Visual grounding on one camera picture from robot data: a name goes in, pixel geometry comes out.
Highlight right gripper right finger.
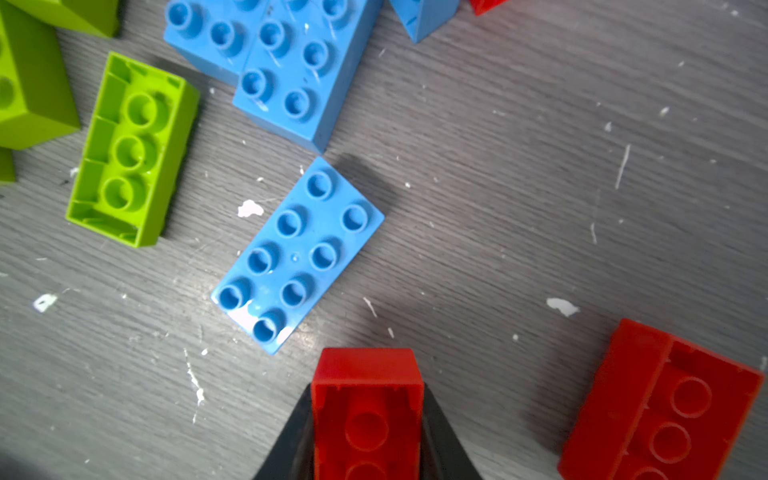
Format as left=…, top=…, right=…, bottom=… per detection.
left=419, top=385, right=482, bottom=480

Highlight green brick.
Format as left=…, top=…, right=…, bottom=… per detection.
left=66, top=52, right=201, bottom=248
left=9, top=0, right=120, bottom=38
left=1, top=1, right=80, bottom=184

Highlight red brick bottom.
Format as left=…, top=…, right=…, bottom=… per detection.
left=311, top=348, right=425, bottom=479

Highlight green brick right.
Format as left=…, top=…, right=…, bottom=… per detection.
left=66, top=52, right=201, bottom=248

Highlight blue brick lower right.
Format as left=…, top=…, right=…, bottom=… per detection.
left=211, top=157, right=385, bottom=355

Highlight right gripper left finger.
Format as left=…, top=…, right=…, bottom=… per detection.
left=253, top=384, right=314, bottom=480

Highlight green brick middle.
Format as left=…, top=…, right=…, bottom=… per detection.
left=1, top=1, right=80, bottom=184

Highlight red small brick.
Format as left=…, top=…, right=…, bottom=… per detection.
left=470, top=0, right=507, bottom=16

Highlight blue brick pair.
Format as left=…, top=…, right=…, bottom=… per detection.
left=164, top=0, right=382, bottom=154

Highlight green brick upper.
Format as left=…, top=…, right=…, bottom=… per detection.
left=9, top=0, right=120, bottom=38

